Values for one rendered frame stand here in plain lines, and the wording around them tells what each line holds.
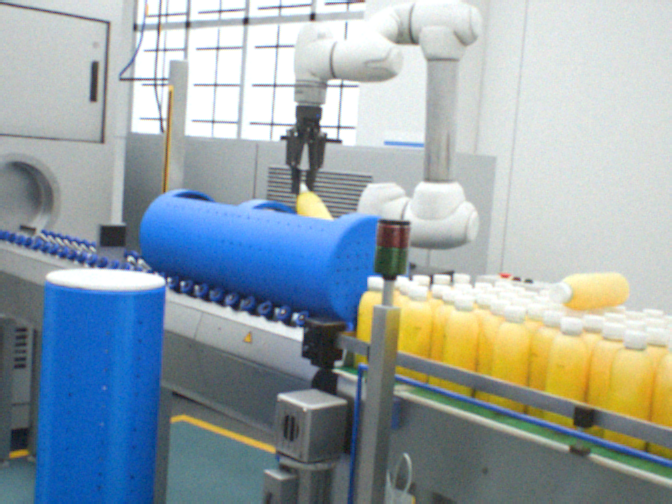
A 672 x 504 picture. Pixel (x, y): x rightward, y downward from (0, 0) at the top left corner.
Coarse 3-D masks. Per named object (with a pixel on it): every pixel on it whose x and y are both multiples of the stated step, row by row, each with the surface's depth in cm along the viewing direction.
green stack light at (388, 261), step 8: (376, 248) 162; (384, 248) 160; (392, 248) 160; (400, 248) 160; (408, 248) 162; (376, 256) 162; (384, 256) 160; (392, 256) 160; (400, 256) 160; (408, 256) 162; (376, 264) 161; (384, 264) 160; (392, 264) 160; (400, 264) 160; (376, 272) 161; (384, 272) 160; (392, 272) 160; (400, 272) 161
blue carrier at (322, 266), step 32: (192, 192) 277; (160, 224) 265; (192, 224) 253; (224, 224) 243; (256, 224) 234; (288, 224) 226; (320, 224) 218; (352, 224) 213; (160, 256) 266; (192, 256) 252; (224, 256) 239; (256, 256) 229; (288, 256) 220; (320, 256) 211; (352, 256) 214; (224, 288) 248; (256, 288) 233; (288, 288) 221; (320, 288) 211; (352, 288) 215; (352, 320) 216
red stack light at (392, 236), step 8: (376, 224) 162; (376, 232) 162; (384, 232) 160; (392, 232) 159; (400, 232) 160; (408, 232) 161; (376, 240) 162; (384, 240) 160; (392, 240) 160; (400, 240) 160; (408, 240) 161
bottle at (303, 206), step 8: (304, 192) 234; (296, 200) 234; (304, 200) 232; (312, 200) 231; (320, 200) 233; (296, 208) 234; (304, 208) 231; (312, 208) 230; (320, 208) 230; (312, 216) 229; (320, 216) 229; (328, 216) 229
